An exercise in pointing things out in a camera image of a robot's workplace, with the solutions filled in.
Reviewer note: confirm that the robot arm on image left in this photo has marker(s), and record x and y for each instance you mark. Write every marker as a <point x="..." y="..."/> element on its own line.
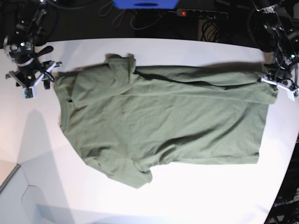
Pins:
<point x="20" y="47"/>

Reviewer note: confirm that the blue box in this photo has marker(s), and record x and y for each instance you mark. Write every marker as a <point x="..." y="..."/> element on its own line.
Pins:
<point x="145" y="4"/>

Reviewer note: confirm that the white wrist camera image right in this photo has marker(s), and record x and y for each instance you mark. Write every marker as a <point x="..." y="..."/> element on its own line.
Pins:
<point x="293" y="94"/>

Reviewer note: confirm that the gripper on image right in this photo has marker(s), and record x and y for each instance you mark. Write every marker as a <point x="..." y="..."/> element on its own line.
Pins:
<point x="285" y="78"/>

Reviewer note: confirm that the green t-shirt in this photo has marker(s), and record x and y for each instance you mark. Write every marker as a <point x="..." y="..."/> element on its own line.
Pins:
<point x="123" y="119"/>

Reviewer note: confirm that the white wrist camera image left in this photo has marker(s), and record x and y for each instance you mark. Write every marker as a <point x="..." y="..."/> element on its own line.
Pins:
<point x="29" y="92"/>

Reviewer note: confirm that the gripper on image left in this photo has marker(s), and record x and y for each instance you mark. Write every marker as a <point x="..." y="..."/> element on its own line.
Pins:
<point x="33" y="73"/>

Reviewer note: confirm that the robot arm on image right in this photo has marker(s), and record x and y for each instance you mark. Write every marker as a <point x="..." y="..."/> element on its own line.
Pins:
<point x="282" y="28"/>

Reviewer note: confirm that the black power strip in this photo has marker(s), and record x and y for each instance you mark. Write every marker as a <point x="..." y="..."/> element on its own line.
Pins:
<point x="202" y="14"/>

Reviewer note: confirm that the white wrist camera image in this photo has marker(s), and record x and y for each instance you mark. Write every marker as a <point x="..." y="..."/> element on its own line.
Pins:
<point x="293" y="94"/>
<point x="29" y="92"/>

